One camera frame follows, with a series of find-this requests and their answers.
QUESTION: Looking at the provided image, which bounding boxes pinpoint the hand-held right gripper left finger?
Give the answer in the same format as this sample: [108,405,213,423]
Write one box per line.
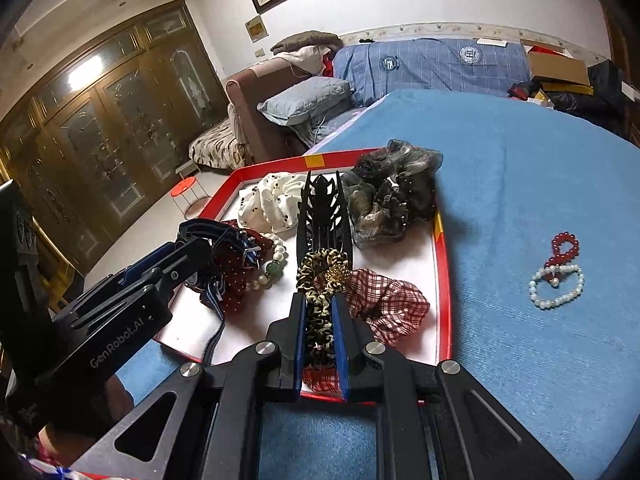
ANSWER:
[70,291,308,480]

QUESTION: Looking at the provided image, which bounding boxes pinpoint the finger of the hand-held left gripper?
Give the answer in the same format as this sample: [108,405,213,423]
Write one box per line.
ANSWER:
[52,260,201,331]
[112,237,214,282]

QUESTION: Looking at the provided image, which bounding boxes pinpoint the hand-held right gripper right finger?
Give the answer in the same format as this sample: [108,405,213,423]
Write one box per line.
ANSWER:
[332,292,576,480]

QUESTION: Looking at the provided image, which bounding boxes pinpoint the leopard print scrunchie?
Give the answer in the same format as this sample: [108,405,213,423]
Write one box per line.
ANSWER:
[295,248,351,372]

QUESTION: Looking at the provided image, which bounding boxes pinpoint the blue and black headband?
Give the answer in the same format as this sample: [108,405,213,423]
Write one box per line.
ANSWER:
[177,219,262,367]

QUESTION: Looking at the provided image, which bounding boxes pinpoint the red polka dot bow scrunchie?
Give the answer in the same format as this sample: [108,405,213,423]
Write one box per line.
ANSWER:
[189,219,282,317]

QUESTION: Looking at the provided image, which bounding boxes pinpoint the red shallow tray box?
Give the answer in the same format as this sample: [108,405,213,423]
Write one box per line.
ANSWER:
[152,148,454,404]

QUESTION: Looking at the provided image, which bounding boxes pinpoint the red plaid scrunchie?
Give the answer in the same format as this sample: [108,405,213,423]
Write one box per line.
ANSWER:
[302,267,431,394]

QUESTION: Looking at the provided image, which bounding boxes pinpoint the large pearl bracelet green bead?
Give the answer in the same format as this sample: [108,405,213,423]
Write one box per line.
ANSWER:
[244,232,289,292]

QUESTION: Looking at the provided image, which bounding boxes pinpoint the black banana hair clip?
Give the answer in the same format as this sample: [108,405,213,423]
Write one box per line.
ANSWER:
[294,170,356,272]

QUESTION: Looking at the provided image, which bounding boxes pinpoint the person's left hand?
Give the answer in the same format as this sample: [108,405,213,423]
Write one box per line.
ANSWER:
[40,375,134,461]

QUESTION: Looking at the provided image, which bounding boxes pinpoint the red round stool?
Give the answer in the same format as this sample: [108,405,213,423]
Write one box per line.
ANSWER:
[169,177,211,217]

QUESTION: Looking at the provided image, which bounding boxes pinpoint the white polka dot scrunchie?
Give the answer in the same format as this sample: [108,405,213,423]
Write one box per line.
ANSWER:
[236,171,306,234]

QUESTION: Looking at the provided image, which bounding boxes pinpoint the floral patterned cushion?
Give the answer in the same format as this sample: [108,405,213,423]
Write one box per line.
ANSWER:
[188,124,247,172]

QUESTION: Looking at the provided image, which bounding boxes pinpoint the dark sheer organza scrunchie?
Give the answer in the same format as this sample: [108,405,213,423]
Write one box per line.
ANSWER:
[341,139,444,249]

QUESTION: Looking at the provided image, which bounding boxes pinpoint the wooden glass panel doors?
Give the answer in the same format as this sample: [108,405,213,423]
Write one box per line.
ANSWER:
[0,0,227,273]

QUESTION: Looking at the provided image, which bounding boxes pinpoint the brown sofa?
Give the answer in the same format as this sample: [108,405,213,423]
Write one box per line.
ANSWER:
[224,57,312,162]

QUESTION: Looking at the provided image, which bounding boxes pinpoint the grey quilted pillow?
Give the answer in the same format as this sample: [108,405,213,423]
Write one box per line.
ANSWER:
[257,77,354,127]

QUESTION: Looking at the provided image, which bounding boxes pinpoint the pile of clothes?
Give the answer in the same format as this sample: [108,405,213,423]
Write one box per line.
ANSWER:
[269,30,344,79]

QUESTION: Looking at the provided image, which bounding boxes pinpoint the blue checked blanket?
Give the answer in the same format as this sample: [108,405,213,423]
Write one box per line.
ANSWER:
[332,37,534,107]

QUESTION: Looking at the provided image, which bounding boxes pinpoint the open cardboard box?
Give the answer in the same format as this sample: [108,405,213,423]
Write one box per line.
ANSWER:
[519,38,594,89]

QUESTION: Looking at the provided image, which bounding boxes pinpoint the black bag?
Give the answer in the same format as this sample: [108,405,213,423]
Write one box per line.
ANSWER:
[587,59,640,137]

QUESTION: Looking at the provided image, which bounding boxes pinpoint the small pearl bracelet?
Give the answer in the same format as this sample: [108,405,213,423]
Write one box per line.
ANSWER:
[528,263,585,311]

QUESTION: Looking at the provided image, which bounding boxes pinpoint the small yellow wall picture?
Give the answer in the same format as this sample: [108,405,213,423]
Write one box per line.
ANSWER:
[244,15,271,44]

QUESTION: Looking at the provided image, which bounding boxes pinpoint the red bead bracelet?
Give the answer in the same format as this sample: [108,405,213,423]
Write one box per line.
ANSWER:
[549,232,582,271]

